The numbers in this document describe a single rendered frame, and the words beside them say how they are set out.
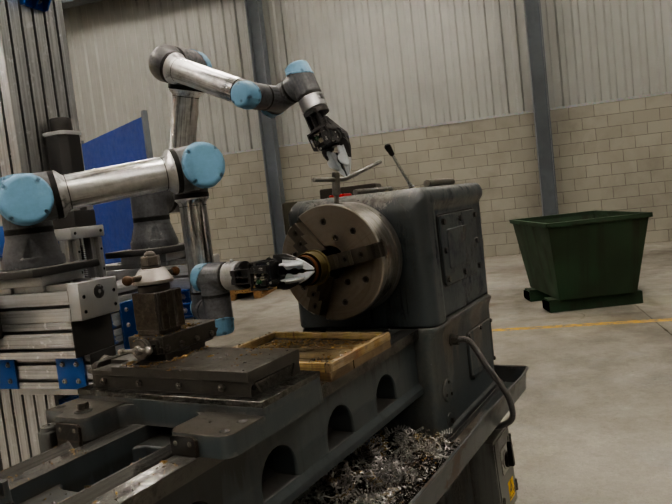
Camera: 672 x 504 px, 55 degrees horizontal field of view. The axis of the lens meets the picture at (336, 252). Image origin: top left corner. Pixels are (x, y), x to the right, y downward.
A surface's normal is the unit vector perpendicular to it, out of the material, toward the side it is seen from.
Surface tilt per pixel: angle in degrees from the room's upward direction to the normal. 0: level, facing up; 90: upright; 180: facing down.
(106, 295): 90
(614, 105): 90
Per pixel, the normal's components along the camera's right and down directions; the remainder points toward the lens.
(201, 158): 0.55, -0.01
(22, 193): 0.31, 0.05
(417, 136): -0.23, 0.10
